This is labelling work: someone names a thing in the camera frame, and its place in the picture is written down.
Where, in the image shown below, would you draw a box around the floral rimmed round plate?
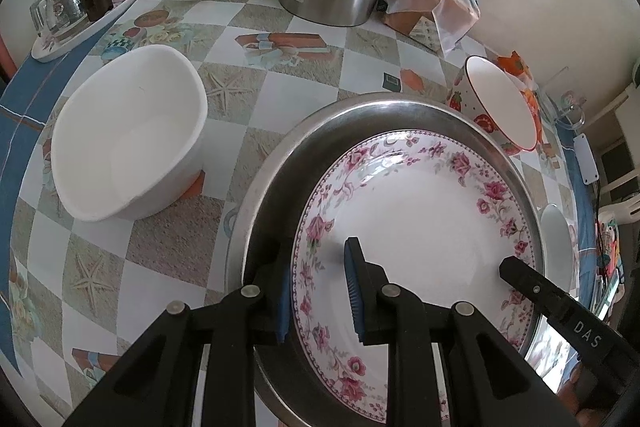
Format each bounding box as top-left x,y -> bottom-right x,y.
290,130 -> 543,427

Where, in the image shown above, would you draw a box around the large white bowl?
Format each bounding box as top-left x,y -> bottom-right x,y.
539,203 -> 576,300

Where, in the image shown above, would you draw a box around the small plain white bowl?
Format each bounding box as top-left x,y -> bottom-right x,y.
51,44 -> 209,223

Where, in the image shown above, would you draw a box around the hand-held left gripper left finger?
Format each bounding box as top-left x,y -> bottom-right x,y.
62,237 -> 296,427

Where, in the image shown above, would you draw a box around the colourful small toys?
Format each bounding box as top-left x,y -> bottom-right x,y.
595,217 -> 623,308

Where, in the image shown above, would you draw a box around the clear glass mug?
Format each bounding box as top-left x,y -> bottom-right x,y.
542,67 -> 589,131

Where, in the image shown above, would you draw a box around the stainless steel basin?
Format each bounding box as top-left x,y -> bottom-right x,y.
225,92 -> 551,427

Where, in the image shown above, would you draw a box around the white power strip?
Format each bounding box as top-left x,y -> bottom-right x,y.
574,133 -> 599,186

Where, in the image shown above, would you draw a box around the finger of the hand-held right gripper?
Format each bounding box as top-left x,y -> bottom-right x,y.
499,256 -> 577,326

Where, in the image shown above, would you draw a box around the strawberry print bowl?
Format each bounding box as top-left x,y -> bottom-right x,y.
446,55 -> 544,156

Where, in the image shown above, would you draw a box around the white oval tray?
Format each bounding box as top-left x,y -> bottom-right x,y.
30,0 -> 158,64

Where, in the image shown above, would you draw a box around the orange snack packet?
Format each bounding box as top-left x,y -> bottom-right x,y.
522,84 -> 545,144
497,51 -> 532,84

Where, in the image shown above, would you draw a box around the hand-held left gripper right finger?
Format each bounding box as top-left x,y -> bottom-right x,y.
343,236 -> 583,427

